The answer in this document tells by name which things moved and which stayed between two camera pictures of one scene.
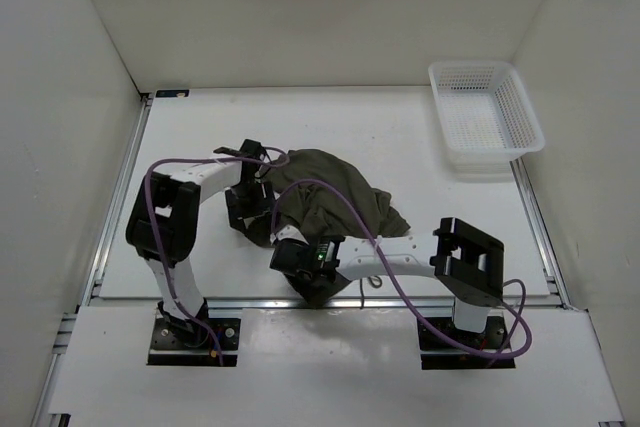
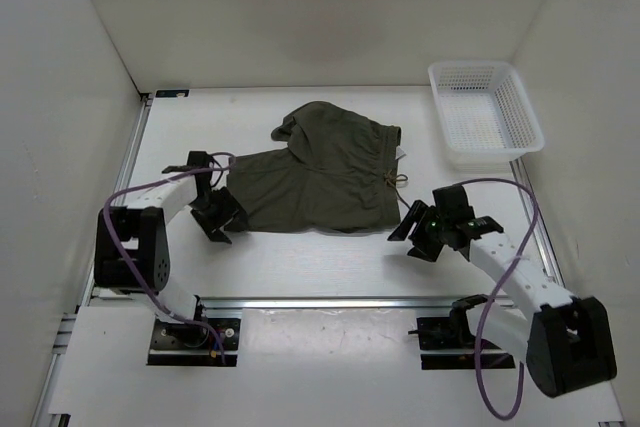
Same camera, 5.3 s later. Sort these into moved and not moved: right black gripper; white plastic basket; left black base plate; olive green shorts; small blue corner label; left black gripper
Moved: left black gripper; olive green shorts; right black gripper
Not moved: white plastic basket; small blue corner label; left black base plate
